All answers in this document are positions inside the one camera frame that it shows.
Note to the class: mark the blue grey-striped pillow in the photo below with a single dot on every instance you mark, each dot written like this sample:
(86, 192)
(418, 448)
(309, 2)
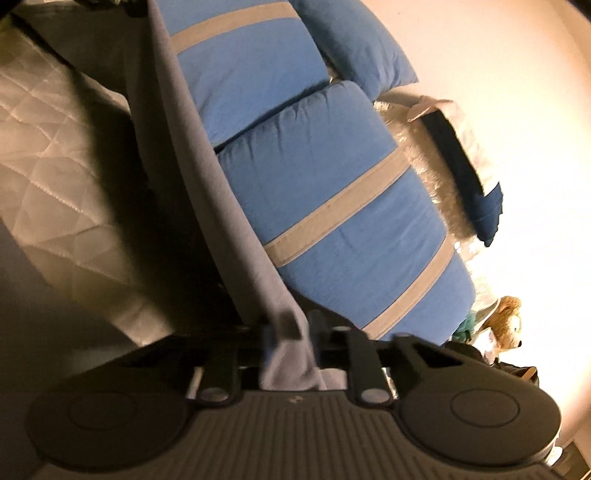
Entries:
(351, 207)
(240, 69)

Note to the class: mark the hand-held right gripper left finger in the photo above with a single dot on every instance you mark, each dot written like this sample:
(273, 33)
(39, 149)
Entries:
(221, 369)

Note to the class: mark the fluffy beige blanket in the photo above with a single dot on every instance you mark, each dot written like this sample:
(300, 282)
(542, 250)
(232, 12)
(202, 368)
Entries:
(425, 157)

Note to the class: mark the brown teddy bear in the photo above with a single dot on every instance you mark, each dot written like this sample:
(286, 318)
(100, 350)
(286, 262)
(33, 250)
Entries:
(505, 323)

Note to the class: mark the plain blue pillow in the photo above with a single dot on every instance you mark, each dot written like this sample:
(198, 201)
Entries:
(360, 41)

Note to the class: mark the dark blue pillow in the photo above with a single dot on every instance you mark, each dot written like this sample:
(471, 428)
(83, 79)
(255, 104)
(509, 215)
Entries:
(466, 175)

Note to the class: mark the grey fleece cloth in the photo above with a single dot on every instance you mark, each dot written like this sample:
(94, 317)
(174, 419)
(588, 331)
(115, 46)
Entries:
(184, 138)

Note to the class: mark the teal yarn bundle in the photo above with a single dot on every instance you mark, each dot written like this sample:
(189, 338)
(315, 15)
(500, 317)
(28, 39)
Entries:
(464, 327)

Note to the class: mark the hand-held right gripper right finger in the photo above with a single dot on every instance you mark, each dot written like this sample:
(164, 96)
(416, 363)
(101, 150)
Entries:
(367, 364)

